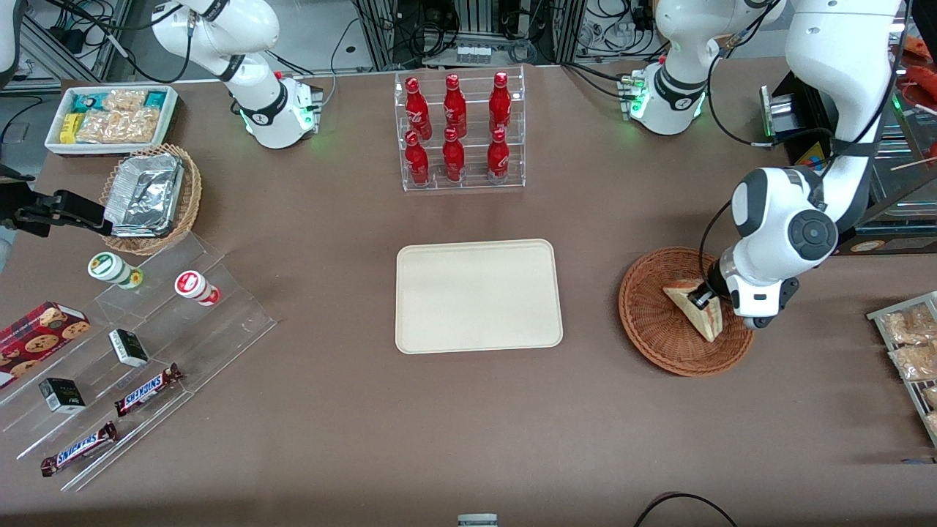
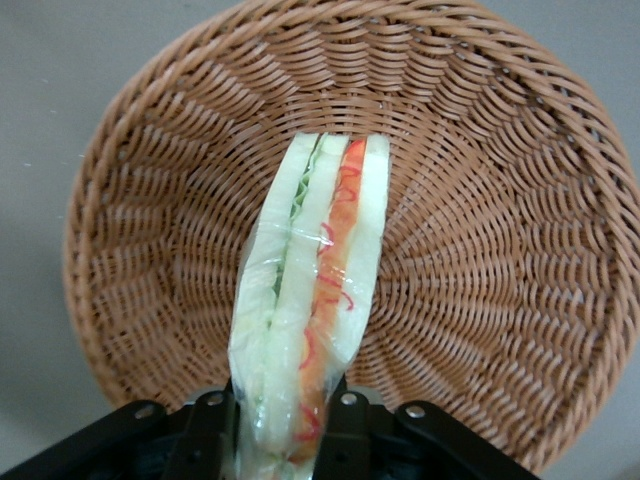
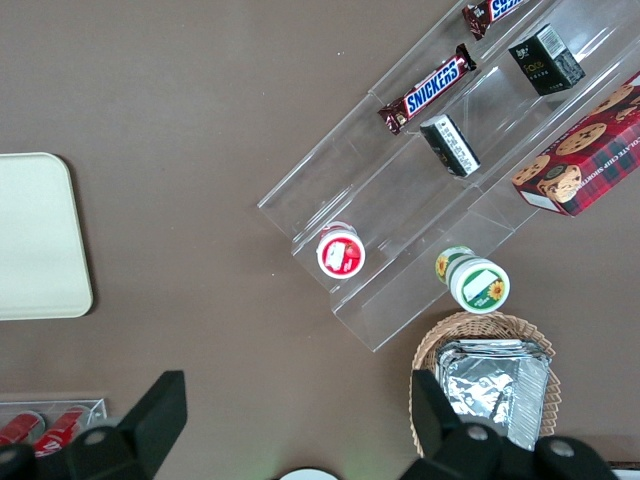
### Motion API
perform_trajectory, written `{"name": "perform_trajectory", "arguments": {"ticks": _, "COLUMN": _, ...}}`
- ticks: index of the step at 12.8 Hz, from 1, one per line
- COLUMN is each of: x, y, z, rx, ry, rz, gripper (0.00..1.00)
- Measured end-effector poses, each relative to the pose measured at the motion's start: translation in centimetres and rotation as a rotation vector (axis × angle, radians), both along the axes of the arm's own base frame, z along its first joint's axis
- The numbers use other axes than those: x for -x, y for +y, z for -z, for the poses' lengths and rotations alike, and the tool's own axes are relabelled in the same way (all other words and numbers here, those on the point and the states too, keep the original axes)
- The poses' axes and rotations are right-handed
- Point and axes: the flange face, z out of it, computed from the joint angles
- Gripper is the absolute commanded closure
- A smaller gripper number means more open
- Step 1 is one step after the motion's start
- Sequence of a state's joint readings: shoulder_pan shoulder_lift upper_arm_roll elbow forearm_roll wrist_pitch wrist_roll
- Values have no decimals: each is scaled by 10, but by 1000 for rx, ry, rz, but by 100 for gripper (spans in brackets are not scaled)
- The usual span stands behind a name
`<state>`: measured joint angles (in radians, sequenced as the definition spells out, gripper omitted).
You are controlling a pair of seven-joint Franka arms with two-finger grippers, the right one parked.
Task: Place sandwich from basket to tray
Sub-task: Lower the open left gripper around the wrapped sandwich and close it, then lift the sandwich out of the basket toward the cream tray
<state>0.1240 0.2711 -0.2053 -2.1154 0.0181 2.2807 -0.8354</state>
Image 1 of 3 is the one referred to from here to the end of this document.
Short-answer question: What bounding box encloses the red lid white cup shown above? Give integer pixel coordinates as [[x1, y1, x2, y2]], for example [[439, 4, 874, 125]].
[[174, 270, 221, 307]]

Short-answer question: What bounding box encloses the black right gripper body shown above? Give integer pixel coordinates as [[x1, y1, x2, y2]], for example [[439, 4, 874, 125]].
[[0, 165, 35, 222]]

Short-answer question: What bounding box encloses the aluminium frame rack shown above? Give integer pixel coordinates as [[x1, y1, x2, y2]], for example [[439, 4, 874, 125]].
[[355, 0, 586, 72]]

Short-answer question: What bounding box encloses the snickers chocolate bar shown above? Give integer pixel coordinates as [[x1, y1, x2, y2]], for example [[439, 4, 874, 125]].
[[40, 422, 119, 478], [114, 364, 184, 418]]

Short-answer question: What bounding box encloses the clear bag of crackers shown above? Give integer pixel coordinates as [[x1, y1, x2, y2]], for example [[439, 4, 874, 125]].
[[75, 110, 122, 144], [117, 108, 161, 144], [102, 89, 148, 113]]

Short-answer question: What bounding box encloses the aluminium foil tray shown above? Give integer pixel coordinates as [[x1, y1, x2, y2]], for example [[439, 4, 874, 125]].
[[103, 154, 185, 239]]

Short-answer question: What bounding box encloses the beige plastic tray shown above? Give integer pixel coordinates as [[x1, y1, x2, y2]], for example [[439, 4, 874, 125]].
[[395, 239, 564, 355]]

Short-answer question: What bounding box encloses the clear acrylic bottle rack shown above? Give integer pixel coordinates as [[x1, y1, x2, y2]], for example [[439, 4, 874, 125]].
[[394, 65, 526, 193]]

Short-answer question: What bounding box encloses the wire rack tray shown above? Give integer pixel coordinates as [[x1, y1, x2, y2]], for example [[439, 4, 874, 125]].
[[867, 291, 937, 449]]

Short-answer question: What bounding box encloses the clear acrylic stepped display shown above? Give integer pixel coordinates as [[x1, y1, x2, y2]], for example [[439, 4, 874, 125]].
[[0, 233, 277, 493]]

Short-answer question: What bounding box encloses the triangular sandwich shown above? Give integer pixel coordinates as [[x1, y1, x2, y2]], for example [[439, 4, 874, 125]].
[[662, 278, 724, 343]]

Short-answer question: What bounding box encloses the black food warmer machine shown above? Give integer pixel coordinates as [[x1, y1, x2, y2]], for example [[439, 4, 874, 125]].
[[759, 29, 937, 257]]

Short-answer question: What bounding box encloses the red tartan cookie box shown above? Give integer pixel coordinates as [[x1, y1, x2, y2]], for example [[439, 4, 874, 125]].
[[0, 302, 92, 389]]

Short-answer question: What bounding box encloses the round brown wicker basket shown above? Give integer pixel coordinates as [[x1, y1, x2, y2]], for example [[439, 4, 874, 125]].
[[619, 247, 756, 378]]

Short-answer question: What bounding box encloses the small black box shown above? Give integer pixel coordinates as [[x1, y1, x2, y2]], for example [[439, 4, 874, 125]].
[[108, 329, 149, 368], [39, 378, 86, 414]]

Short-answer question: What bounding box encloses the green lid white cup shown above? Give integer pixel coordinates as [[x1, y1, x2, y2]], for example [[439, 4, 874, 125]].
[[88, 252, 144, 290]]

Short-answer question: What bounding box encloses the red cola bottle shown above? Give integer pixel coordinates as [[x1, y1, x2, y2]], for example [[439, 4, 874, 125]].
[[405, 77, 433, 141], [488, 71, 512, 135], [486, 128, 510, 184], [441, 127, 466, 182], [443, 74, 468, 138], [404, 130, 430, 185]]

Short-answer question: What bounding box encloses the black cable loop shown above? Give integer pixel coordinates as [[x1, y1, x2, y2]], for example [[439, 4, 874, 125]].
[[633, 492, 739, 527]]

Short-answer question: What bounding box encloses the white rectangular snack bin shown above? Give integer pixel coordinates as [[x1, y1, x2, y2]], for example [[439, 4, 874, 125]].
[[44, 84, 180, 157]]

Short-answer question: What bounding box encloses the light wicker basket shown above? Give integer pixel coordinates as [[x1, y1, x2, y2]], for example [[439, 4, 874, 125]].
[[99, 143, 203, 256]]

